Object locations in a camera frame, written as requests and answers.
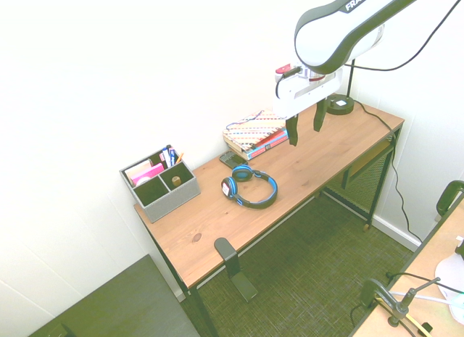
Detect black lamp power cord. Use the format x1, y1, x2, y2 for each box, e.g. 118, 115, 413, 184
353, 99, 423, 244

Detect striped colourful fabric pouch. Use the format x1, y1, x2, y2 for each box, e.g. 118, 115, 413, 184
223, 108, 287, 150

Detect wrist camera with red mount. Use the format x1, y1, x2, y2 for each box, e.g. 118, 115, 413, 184
273, 63, 304, 81

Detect black desk lamp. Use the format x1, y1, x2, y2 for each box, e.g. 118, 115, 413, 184
325, 57, 356, 117

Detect black headphone hanger hook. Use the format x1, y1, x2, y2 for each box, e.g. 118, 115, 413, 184
213, 237, 260, 304

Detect pink sticky notes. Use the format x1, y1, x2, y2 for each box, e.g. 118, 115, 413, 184
130, 162, 165, 188

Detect beige notepad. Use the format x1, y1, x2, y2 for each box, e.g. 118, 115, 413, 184
125, 159, 154, 183

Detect grey desk organizer box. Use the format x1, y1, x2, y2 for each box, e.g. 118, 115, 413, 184
119, 145, 202, 224

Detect black smartphone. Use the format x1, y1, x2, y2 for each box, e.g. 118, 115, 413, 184
218, 151, 249, 169

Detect white robot head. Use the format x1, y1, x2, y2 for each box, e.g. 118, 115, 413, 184
349, 0, 464, 72

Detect black C-clamp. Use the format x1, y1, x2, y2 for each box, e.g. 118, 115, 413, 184
434, 180, 464, 222
351, 278, 398, 329

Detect black side chair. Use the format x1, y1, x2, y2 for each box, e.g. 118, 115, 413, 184
27, 253, 201, 337

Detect wooden desk with black frame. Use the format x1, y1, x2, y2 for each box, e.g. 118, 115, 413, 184
133, 104, 406, 337

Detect bunch of pens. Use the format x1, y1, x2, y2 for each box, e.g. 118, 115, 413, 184
159, 144, 185, 168

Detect red book with blue spine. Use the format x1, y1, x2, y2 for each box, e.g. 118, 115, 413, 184
242, 128, 290, 161

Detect blue and black headphone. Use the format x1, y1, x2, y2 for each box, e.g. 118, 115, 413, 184
220, 163, 279, 210

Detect thin black camera cable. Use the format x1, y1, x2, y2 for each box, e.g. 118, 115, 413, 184
274, 69, 302, 99

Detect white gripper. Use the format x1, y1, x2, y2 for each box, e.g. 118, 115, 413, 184
271, 70, 346, 148

